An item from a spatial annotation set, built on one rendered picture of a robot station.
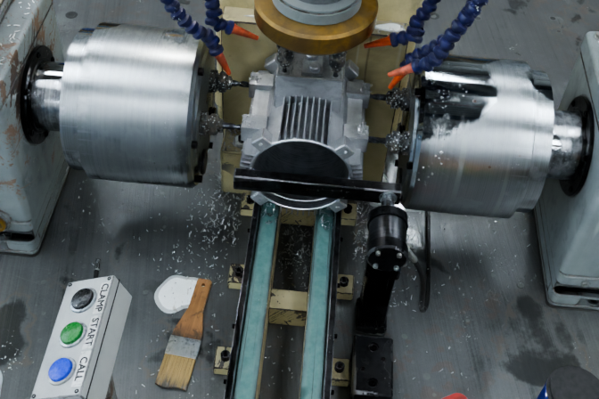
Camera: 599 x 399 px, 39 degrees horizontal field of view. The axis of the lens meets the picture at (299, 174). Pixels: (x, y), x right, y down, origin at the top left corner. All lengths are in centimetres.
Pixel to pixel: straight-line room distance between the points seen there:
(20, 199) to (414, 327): 66
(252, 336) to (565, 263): 52
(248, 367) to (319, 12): 50
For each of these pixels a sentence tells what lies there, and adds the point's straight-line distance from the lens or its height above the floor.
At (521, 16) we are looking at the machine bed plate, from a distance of 206.
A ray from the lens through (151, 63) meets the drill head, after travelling 125.
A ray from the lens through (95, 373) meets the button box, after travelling 104.
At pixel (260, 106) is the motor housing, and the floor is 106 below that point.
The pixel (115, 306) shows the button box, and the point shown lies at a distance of 109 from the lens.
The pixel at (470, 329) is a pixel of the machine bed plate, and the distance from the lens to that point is 141.
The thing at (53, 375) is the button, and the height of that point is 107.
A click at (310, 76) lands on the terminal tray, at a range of 129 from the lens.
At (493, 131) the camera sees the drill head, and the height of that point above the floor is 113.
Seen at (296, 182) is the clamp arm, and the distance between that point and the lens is 125.
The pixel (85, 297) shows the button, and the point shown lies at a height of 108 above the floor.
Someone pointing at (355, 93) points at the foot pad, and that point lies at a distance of 134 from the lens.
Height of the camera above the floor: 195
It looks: 47 degrees down
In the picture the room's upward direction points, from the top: 5 degrees clockwise
